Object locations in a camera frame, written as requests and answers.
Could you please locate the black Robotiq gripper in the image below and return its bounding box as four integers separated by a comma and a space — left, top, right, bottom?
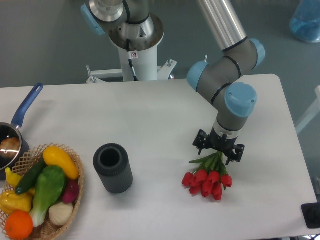
192, 129, 245, 165

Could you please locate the red tulip bouquet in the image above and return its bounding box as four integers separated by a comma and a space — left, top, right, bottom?
181, 151, 233, 201

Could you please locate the dark grey ribbed vase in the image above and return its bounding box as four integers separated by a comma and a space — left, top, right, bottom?
93, 143, 133, 194

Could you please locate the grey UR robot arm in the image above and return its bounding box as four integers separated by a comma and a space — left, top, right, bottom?
80, 0, 265, 162

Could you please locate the black device at table edge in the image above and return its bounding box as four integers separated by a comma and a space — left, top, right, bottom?
301, 202, 320, 229

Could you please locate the blue plastic bag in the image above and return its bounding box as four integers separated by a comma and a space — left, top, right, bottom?
289, 0, 320, 43

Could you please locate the purple red radish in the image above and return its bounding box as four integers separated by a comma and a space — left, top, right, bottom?
61, 180, 80, 204

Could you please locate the yellow squash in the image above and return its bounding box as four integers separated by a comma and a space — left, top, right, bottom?
43, 146, 80, 180

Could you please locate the green bok choy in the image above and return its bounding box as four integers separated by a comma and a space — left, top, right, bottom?
29, 165, 66, 228

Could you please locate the white garlic bulb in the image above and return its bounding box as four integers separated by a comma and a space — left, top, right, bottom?
49, 202, 73, 226

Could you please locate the dark green cucumber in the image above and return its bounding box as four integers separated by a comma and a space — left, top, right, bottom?
15, 159, 47, 195

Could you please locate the yellow banana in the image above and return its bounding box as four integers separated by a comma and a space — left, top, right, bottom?
4, 167, 23, 191

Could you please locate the browned bread roll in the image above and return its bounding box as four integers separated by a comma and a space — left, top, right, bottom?
0, 137, 20, 160

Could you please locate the orange fruit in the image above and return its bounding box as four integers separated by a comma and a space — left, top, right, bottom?
4, 211, 34, 240

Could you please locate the yellow bell pepper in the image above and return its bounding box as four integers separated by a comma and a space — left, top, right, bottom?
0, 190, 33, 215

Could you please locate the white frame bar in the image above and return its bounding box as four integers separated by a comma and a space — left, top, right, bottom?
295, 85, 320, 135

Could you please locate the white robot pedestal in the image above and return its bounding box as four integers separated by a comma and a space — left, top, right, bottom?
86, 43, 178, 84

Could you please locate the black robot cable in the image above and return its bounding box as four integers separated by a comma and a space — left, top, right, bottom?
125, 39, 139, 82

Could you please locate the blue handled saucepan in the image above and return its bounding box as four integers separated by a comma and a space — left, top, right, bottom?
0, 83, 44, 181

